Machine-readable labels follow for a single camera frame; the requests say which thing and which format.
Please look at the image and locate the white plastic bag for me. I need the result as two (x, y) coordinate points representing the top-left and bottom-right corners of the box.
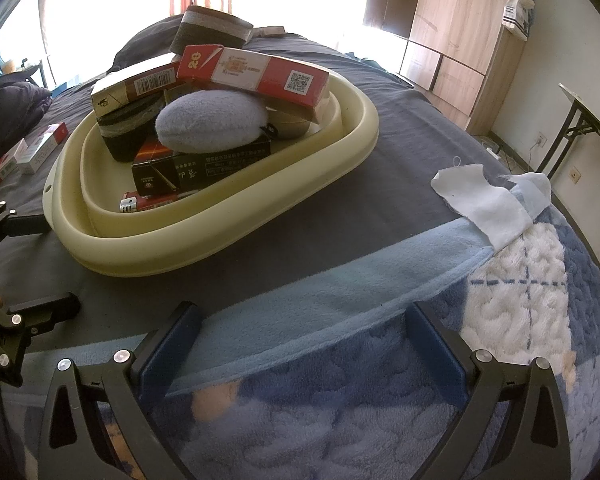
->
(501, 0), (539, 42)

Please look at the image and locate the black chair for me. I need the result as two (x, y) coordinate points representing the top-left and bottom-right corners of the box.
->
(17, 56), (52, 90)

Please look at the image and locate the red lighter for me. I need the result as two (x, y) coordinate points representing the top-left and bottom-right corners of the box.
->
(120, 191), (181, 213)

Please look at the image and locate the cream round container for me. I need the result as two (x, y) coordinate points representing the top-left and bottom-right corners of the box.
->
(269, 104), (317, 141)

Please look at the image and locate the red and white long carton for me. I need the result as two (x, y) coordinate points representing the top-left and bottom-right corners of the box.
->
(176, 44), (331, 112)

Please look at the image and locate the cream plastic basin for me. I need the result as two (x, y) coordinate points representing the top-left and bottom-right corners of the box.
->
(43, 62), (380, 278)

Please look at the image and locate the white cloth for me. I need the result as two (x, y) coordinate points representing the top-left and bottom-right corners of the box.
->
(430, 162), (553, 252)

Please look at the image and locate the dark striped folded cloth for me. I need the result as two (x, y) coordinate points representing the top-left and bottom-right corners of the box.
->
(97, 95), (169, 163)

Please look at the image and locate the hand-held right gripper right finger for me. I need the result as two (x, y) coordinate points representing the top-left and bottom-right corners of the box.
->
(405, 301), (571, 480)

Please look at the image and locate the light blue plush pad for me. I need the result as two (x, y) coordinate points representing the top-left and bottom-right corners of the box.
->
(155, 88), (269, 154)

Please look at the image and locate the dark purple jacket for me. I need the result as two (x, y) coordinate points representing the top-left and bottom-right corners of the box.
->
(0, 82), (54, 173)

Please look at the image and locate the dark grey pillow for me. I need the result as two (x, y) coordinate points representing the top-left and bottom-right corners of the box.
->
(111, 14), (187, 70)

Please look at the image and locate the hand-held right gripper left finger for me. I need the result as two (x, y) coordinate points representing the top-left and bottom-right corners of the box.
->
(39, 301), (206, 480)

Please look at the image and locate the brown box with barcode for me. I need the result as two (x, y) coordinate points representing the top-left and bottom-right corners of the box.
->
(91, 62), (182, 121)

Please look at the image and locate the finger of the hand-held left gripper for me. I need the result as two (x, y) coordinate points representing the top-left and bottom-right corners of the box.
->
(0, 201), (48, 243)
(0, 291), (82, 387)

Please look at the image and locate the black-legged folding table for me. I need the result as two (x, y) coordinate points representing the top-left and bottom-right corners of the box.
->
(536, 82), (600, 281)

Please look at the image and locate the blue checked fleece blanket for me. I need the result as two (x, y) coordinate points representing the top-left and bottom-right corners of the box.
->
(0, 172), (600, 480)

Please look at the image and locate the wooden wardrobe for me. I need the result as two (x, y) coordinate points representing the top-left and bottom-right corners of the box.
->
(365, 0), (537, 136)

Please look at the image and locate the red and white cigarette pack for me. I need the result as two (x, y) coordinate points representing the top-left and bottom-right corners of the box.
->
(21, 122), (70, 176)
(0, 139), (29, 187)

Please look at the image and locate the black long carton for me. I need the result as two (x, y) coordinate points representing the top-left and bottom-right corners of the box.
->
(131, 132), (273, 199)

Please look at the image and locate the grey striped folded cloth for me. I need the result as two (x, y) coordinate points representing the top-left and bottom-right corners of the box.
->
(170, 5), (254, 54)

